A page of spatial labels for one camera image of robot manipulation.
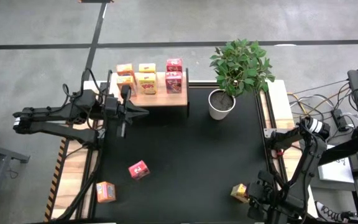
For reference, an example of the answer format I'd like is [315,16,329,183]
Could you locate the orange black hazard tape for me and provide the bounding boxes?
[44,136,68,222]

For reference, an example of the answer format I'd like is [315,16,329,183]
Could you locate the wooden shelf with black frame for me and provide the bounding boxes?
[103,67,189,108]

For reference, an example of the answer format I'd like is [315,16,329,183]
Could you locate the orange Mini-Wheats cereal box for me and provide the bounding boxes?
[116,75,138,98]
[116,63,135,77]
[96,181,117,204]

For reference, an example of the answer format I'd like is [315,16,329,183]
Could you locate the black power strip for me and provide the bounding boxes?
[331,108,351,132]

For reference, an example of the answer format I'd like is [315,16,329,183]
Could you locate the black table mat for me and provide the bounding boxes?
[93,82,279,222]

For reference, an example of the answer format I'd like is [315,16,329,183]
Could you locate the red Froot Loops cereal box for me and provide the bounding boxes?
[127,159,150,180]
[165,71,183,95]
[165,58,183,73]

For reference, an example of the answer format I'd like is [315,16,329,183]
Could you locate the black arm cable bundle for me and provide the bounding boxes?
[265,146,291,194]
[53,146,104,222]

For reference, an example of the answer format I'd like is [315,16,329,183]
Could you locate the orange floor cable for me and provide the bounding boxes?
[289,92,313,121]

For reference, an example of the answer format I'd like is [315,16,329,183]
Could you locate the black diagonal bar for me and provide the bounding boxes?
[317,129,358,167]

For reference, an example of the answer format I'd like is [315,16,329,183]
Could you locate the person's shoe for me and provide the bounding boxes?
[315,208,356,224]

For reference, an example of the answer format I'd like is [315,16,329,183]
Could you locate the grey floor cable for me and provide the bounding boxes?
[287,79,350,96]

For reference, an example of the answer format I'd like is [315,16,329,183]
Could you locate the white plant pot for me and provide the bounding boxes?
[208,88,237,121]

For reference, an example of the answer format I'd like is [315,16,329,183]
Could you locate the yellow Corn Pops cereal box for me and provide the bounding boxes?
[138,63,157,74]
[137,72,158,96]
[230,183,249,204]

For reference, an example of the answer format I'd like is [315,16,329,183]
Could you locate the white paper sheet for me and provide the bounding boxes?
[317,142,356,184]

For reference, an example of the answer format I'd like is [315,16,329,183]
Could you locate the grey metal desk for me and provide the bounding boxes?
[0,139,30,224]

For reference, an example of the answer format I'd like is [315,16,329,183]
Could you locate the black aluminium frame rail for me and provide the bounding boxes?
[75,81,110,220]
[255,81,293,220]
[186,80,260,89]

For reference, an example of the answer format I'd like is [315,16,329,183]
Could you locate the green leafy plant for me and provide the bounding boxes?
[209,39,276,98]

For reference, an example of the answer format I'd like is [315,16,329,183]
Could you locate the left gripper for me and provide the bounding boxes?
[103,85,150,138]

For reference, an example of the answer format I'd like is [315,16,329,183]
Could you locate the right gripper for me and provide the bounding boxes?
[246,170,281,223]

